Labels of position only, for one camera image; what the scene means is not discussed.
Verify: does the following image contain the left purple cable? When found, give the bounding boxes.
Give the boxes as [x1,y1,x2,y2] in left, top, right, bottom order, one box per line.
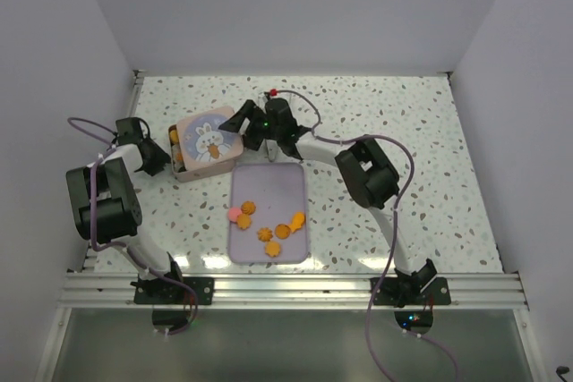
[66,116,200,336]

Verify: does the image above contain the orange swirl cookie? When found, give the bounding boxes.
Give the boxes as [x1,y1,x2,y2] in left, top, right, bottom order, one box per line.
[241,200,256,216]

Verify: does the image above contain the orange leaf cookie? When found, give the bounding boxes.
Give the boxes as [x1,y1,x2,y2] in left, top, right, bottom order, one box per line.
[235,214,252,230]
[265,241,281,258]

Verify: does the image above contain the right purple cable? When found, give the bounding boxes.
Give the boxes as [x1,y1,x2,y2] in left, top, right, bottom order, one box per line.
[277,89,462,382]

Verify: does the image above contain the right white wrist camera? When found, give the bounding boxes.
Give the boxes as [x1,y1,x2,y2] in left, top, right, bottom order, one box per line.
[263,89,278,100]

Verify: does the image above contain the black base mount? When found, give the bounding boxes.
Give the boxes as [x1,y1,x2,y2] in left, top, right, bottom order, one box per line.
[130,276,214,305]
[370,259,452,308]

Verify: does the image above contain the orange leaf cookie bottom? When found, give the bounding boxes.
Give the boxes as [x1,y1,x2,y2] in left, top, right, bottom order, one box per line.
[265,241,281,258]

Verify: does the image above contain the orange chip cookie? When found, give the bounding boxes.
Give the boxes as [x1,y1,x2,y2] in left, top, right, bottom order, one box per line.
[274,224,291,240]

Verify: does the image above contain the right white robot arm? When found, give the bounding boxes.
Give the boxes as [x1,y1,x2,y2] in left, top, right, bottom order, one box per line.
[218,97,437,304]

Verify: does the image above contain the orange rosette cookie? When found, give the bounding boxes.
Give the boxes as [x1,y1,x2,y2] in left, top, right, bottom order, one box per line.
[257,227,273,242]

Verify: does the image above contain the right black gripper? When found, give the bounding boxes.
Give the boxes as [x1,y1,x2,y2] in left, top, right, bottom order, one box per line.
[219,100,282,151]

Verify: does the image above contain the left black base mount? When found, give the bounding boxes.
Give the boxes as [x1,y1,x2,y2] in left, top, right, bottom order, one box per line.
[130,276,214,305]

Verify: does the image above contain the orange leaf cookie left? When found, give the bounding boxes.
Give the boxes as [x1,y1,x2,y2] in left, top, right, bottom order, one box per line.
[235,214,252,230]

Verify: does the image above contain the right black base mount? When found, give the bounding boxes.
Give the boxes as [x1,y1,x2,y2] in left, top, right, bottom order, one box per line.
[370,259,452,308]

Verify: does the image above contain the pink sandwich cookie left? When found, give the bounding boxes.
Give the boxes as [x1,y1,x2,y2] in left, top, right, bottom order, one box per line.
[227,207,243,223]

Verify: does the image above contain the lavender plastic tray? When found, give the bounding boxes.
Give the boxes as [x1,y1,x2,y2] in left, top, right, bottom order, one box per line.
[227,163,309,265]

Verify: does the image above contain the round orange cookie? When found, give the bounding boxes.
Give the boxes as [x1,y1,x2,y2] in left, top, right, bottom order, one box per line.
[169,129,179,144]

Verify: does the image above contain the cookie tin with liners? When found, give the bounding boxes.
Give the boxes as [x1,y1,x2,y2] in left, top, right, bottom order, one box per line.
[168,123,244,183]

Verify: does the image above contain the aluminium front rail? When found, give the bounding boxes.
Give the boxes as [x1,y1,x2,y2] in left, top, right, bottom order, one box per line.
[57,273,528,310]

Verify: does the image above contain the orange fish cookie right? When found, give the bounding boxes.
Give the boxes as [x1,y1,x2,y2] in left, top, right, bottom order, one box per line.
[289,212,305,233]

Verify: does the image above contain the purple cable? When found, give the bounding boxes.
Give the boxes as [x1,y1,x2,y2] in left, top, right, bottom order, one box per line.
[66,116,200,336]
[277,89,462,382]

